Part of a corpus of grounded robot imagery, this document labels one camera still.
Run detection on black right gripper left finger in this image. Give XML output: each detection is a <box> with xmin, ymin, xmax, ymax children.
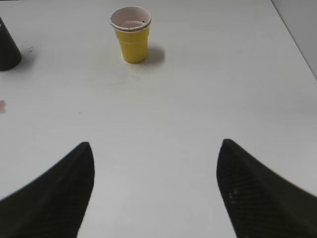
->
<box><xmin>0</xmin><ymin>142</ymin><xmax>95</xmax><ymax>238</ymax></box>

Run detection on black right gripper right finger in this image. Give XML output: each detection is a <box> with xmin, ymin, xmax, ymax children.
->
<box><xmin>216</xmin><ymin>139</ymin><xmax>317</xmax><ymax>238</ymax></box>

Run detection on yellow paper cup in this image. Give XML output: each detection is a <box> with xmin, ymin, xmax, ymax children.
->
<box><xmin>110</xmin><ymin>6</ymin><xmax>152</xmax><ymax>64</ymax></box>

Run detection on dark red wine bottle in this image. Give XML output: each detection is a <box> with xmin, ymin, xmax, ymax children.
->
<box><xmin>0</xmin><ymin>19</ymin><xmax>22</xmax><ymax>71</ymax></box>

